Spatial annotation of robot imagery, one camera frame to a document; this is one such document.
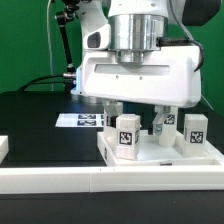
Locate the white square table top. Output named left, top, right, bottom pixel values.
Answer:
left=97, top=130, right=224, bottom=166

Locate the apriltag base marker sheet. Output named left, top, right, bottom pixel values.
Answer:
left=55, top=113, right=104, bottom=128

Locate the white left fence piece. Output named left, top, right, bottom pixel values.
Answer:
left=0, top=136, right=9, bottom=164

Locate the black cable bundle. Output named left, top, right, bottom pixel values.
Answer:
left=18, top=73, right=73, bottom=93

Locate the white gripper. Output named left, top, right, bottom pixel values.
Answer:
left=81, top=46, right=201, bottom=136

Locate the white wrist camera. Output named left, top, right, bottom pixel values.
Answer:
left=83, top=24, right=111, bottom=50

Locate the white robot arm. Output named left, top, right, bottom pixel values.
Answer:
left=72, top=0, right=222, bottom=135

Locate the white thin cable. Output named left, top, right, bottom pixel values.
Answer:
left=46, top=0, right=55, bottom=92

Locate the white front fence bar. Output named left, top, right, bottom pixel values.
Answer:
left=0, top=165, right=224, bottom=194

